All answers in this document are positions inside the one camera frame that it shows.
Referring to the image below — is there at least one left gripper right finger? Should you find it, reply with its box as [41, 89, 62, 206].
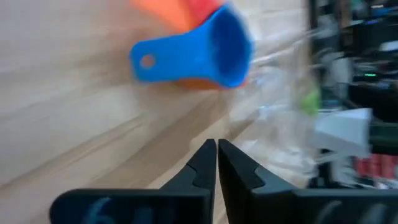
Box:
[217, 138, 398, 224]

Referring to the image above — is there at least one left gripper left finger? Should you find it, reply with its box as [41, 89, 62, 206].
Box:
[49, 138, 218, 224]

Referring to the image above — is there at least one clear plastic basket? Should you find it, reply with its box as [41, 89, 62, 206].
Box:
[226, 27, 321, 187]

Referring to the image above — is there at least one green measuring cup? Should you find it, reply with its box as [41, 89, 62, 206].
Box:
[300, 88, 321, 116]

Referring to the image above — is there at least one blue measuring cup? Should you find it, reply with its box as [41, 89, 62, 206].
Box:
[129, 2, 254, 91]

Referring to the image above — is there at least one red measuring cup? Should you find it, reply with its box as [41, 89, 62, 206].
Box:
[186, 0, 225, 30]

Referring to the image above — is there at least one white hexagonal planter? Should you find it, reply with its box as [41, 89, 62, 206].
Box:
[313, 108, 373, 158]

